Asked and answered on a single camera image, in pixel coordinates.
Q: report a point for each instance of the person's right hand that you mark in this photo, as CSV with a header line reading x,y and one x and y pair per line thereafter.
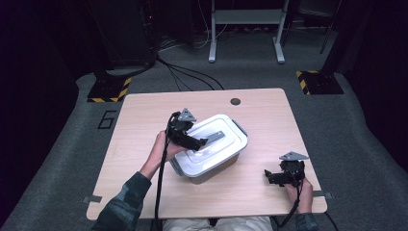
x,y
303,197

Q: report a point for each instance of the white metal table frame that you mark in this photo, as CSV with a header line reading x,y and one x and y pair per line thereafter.
x,y
247,16

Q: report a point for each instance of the dark equipment cabinet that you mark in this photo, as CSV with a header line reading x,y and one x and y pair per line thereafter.
x,y
125,32

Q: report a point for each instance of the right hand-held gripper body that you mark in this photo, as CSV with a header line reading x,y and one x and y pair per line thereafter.
x,y
293,173

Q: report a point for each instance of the striped black stand base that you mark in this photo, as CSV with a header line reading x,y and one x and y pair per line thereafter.
x,y
320,82
107,89

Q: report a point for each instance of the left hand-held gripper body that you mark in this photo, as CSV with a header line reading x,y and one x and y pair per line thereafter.
x,y
181,131

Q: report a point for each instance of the grey translucent storage box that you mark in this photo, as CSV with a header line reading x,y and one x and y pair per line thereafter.
x,y
218,170

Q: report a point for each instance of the person's beige pants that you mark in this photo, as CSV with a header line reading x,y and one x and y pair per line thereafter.
x,y
218,224

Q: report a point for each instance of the person's left hand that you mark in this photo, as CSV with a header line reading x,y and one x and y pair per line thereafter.
x,y
162,150

